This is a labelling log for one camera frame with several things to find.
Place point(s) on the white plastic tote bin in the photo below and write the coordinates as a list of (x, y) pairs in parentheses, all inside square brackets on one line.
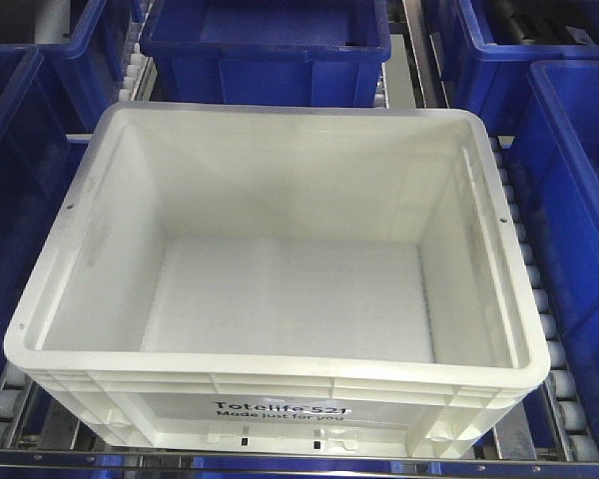
[(289, 280)]

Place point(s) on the blue bin behind tote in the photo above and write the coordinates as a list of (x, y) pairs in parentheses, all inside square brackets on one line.
[(274, 53)]

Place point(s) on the blue bin far left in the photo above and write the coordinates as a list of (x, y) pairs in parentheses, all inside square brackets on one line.
[(83, 44)]

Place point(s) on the blue bin far right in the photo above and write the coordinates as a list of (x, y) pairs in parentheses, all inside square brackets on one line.
[(488, 47)]

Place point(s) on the blue bin right shelf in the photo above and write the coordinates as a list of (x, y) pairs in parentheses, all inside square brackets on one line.
[(553, 163)]

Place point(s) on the blue bin shelf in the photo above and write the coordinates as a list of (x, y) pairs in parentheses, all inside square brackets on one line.
[(37, 165), (553, 163)]

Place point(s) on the blue bin left shelf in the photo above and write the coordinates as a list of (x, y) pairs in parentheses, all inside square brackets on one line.
[(37, 165)]

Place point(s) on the metal shelf front bar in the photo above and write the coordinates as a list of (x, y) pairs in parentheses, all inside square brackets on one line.
[(117, 464)]

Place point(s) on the right roller track rail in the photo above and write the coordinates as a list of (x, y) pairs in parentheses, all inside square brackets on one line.
[(558, 399)]

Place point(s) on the roller track rail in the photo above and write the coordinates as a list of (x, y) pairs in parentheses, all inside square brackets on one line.
[(16, 389), (558, 399)]

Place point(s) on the left roller track rail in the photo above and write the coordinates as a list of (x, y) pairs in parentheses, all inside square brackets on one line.
[(16, 389)]

